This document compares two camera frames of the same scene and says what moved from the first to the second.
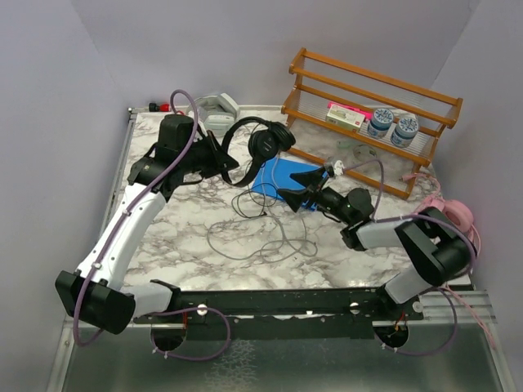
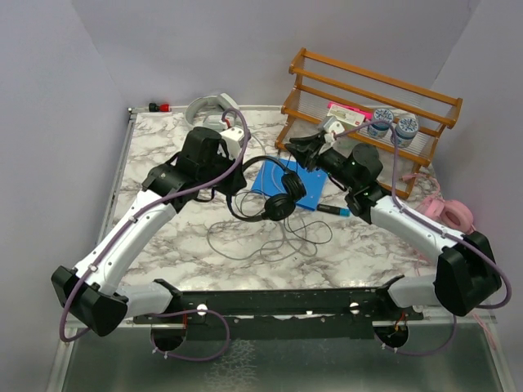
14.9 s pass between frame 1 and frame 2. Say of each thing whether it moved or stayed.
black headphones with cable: moved
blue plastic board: stayed
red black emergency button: stayed
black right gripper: moved
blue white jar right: stayed
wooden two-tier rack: stayed
